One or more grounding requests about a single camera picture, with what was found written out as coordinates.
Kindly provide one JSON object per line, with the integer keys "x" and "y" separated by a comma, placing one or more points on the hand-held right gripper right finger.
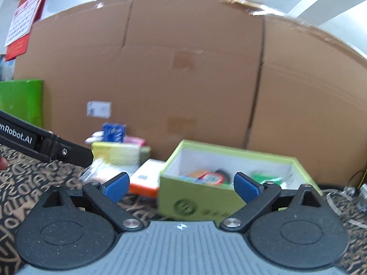
{"x": 246, "y": 187}

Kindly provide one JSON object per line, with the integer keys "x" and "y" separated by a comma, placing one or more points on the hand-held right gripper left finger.
{"x": 117, "y": 187}

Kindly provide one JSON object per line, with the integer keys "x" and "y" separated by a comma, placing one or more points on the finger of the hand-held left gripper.
{"x": 74, "y": 153}

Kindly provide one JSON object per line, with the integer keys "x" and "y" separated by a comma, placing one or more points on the white and pink sock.
{"x": 94, "y": 138}

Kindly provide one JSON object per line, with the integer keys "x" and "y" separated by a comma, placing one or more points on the pale yellow box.
{"x": 120, "y": 153}

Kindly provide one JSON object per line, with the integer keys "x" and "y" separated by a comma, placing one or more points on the blue box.
{"x": 114, "y": 132}

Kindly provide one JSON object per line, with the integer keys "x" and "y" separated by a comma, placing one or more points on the light green shoebox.
{"x": 200, "y": 203}

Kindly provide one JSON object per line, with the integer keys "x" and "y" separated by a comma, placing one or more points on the person's left hand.
{"x": 2, "y": 163}

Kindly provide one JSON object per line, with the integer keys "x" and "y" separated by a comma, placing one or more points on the clear plastic cup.
{"x": 91, "y": 170}

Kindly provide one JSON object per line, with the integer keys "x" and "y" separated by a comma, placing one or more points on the white and orange box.
{"x": 146, "y": 174}

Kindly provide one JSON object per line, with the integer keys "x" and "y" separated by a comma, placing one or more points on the large green box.
{"x": 21, "y": 103}

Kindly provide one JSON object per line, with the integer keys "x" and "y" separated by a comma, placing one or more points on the black patterned blanket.
{"x": 28, "y": 183}

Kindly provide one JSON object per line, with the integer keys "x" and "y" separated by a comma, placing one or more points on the pink cloth item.
{"x": 134, "y": 141}

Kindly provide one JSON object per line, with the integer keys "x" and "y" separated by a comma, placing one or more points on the white shipping label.
{"x": 99, "y": 109}

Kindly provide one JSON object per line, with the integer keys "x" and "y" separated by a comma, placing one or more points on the red wall calendar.
{"x": 23, "y": 20}

